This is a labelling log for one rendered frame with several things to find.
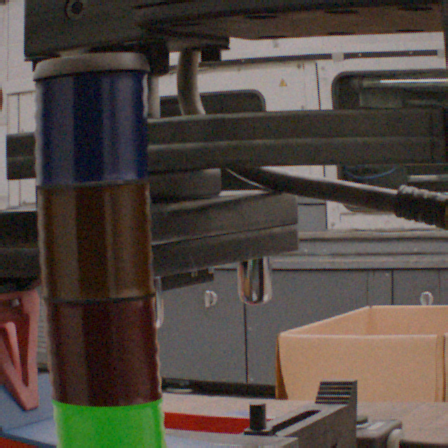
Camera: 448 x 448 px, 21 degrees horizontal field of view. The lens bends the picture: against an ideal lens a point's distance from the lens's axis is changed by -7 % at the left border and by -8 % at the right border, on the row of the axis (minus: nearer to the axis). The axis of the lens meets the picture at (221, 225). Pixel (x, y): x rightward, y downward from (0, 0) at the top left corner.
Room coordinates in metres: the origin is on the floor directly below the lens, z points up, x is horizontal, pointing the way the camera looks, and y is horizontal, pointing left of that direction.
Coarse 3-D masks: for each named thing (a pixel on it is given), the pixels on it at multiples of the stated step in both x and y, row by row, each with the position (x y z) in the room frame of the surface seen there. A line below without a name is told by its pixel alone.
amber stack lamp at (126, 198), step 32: (64, 192) 0.37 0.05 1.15; (96, 192) 0.37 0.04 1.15; (128, 192) 0.38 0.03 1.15; (64, 224) 0.37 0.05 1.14; (96, 224) 0.37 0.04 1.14; (128, 224) 0.38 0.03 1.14; (64, 256) 0.37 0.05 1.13; (96, 256) 0.37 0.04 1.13; (128, 256) 0.38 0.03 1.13; (64, 288) 0.37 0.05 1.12; (96, 288) 0.37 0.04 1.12; (128, 288) 0.38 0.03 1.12
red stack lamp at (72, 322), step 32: (64, 320) 0.37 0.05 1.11; (96, 320) 0.37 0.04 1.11; (128, 320) 0.37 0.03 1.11; (64, 352) 0.37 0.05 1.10; (96, 352) 0.37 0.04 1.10; (128, 352) 0.37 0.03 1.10; (64, 384) 0.38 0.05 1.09; (96, 384) 0.37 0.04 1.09; (128, 384) 0.37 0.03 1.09; (160, 384) 0.39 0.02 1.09
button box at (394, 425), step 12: (372, 420) 1.02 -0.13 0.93; (384, 420) 1.02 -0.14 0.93; (396, 420) 1.01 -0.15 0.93; (360, 432) 0.98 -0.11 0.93; (372, 432) 0.97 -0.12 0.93; (384, 432) 0.98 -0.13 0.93; (396, 432) 0.98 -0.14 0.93; (360, 444) 0.97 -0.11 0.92; (372, 444) 0.96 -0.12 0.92; (384, 444) 0.98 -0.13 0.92; (396, 444) 0.98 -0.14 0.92; (408, 444) 0.98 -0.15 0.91; (420, 444) 0.97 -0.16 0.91; (432, 444) 0.97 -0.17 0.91; (444, 444) 0.97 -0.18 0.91
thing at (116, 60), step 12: (48, 60) 0.38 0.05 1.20; (60, 60) 0.37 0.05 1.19; (72, 60) 0.37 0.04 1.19; (84, 60) 0.37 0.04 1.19; (96, 60) 0.37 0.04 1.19; (108, 60) 0.37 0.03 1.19; (120, 60) 0.37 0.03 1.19; (132, 60) 0.38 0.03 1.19; (144, 60) 0.39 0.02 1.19; (36, 72) 0.38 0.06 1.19; (48, 72) 0.37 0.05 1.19; (60, 72) 0.37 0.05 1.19; (72, 72) 0.37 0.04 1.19; (84, 72) 0.37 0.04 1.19; (96, 72) 0.38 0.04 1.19; (108, 72) 0.38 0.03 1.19; (120, 72) 0.38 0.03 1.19; (144, 72) 0.39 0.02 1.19
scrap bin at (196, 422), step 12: (168, 420) 0.97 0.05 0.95; (180, 420) 0.97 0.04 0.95; (192, 420) 0.96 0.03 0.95; (204, 420) 0.96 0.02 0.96; (216, 420) 0.95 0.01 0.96; (228, 420) 0.95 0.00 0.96; (240, 420) 0.94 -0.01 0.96; (204, 432) 0.96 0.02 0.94; (216, 432) 0.95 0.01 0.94; (228, 432) 0.95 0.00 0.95; (240, 432) 0.94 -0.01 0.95; (0, 444) 0.92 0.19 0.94; (12, 444) 0.91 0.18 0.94; (24, 444) 0.91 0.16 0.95
